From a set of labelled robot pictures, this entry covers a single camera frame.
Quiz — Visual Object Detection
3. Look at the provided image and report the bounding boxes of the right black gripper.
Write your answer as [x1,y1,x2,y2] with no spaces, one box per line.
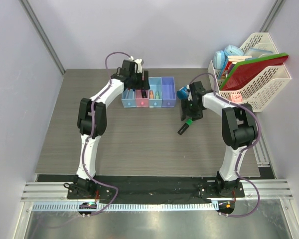
[181,99,203,122]

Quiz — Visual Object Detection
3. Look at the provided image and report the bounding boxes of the green capped black highlighter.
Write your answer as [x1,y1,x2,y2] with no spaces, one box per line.
[177,119,193,135]

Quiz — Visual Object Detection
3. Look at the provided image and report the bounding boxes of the blue round tape dispenser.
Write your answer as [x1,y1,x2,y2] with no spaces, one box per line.
[176,85,190,100]

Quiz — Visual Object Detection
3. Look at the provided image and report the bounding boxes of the light blue drawer box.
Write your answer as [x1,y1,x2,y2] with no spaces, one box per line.
[149,77,162,108]
[121,89,137,108]

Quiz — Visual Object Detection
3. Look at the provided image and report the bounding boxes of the purple plastic drawer box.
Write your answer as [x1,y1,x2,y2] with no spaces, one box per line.
[161,77,176,108]

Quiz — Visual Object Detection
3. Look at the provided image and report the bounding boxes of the purple capped black highlighter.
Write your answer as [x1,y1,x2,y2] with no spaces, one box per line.
[141,90,147,99]

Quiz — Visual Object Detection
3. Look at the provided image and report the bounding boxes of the pink plastic drawer box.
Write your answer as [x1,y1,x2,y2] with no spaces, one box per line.
[135,90,149,108]

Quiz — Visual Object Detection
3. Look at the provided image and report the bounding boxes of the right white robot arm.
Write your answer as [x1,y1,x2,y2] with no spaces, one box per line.
[176,81,259,197]

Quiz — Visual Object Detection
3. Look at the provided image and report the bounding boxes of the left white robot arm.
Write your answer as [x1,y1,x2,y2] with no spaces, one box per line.
[64,56,150,199]

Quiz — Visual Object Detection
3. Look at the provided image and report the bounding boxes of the pink eraser box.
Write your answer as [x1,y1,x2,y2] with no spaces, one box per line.
[229,93,244,104]

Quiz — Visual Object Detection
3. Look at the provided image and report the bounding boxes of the blue headphones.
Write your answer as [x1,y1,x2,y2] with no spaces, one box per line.
[213,45,245,70]

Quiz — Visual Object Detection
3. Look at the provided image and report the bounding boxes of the red plastic folder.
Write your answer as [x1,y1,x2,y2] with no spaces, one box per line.
[220,55,290,91]

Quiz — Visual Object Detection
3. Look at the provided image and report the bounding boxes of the stack of books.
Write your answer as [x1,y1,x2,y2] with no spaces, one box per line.
[217,55,252,80]

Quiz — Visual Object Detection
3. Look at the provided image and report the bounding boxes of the white mesh file organizer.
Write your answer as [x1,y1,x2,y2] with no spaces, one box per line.
[208,32,291,112]

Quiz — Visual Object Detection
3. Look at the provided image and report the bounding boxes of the green plastic folder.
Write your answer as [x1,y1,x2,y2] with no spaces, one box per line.
[218,52,289,90]

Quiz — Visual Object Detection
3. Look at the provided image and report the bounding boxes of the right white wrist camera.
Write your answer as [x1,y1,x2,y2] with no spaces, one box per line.
[186,85,192,101]

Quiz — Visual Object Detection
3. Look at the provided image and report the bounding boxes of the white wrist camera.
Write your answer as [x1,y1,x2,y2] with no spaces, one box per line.
[129,56,144,73]
[186,85,192,101]

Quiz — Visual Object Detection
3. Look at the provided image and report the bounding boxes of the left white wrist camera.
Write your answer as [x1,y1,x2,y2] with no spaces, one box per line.
[129,56,144,73]

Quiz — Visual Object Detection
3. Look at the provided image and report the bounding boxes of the white slotted cable duct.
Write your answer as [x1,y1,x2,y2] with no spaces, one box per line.
[32,201,219,212]

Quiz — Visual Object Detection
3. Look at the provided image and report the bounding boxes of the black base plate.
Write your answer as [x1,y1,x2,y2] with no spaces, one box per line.
[37,174,245,204]

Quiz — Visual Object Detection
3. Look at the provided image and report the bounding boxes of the aluminium rail frame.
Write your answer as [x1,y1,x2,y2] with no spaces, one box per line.
[21,139,299,239]

